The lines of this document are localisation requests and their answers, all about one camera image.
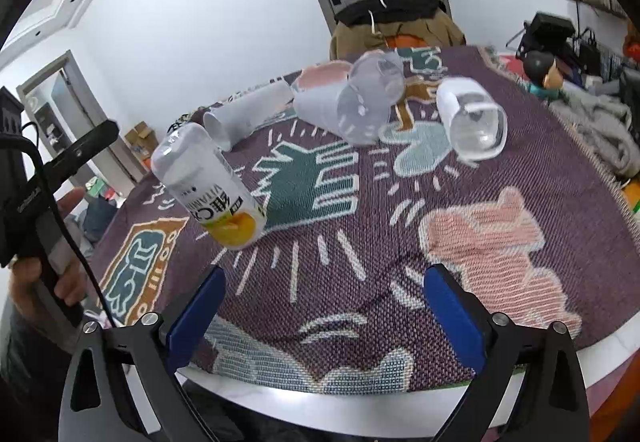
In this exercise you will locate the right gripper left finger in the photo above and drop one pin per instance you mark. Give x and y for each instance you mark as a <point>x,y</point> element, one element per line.
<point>97,404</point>

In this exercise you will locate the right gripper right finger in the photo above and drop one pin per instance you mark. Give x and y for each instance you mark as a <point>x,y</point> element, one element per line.
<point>551,404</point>

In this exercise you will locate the lemon vitamin drink cup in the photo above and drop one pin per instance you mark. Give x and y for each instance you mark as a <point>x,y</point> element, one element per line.
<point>193,170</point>

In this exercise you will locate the white sleeved clear cup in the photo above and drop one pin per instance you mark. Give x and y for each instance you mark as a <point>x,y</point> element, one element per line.
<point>475,124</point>

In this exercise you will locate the frosted plastic cup left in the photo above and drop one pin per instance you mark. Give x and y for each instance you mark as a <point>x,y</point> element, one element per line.
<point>237,119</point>

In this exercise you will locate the tall frosted plastic cup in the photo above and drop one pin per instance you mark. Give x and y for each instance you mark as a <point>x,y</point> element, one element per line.
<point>343,111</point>

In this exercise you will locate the small clear plastic cup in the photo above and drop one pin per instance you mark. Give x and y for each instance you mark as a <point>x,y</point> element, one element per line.
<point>379,77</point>

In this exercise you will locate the person's hand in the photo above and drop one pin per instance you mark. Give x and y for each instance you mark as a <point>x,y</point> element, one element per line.
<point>46,284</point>

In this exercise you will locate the cardboard box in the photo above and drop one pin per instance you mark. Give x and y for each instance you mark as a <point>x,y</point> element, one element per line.
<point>142,141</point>

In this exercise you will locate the purple patterned woven tablecloth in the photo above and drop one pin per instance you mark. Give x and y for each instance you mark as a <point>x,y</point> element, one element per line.
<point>330,299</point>

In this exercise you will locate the grey crumpled cloth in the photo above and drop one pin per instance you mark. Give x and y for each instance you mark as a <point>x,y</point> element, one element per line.
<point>604,124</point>

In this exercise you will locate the black-haired doll figure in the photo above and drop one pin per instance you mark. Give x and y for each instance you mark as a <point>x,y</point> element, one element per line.
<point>544,76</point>

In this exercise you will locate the black bag on side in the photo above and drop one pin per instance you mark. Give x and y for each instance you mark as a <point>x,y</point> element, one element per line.
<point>547,33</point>

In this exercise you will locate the chair with brown jacket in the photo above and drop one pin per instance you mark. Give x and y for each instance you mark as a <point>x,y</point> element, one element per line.
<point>391,24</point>

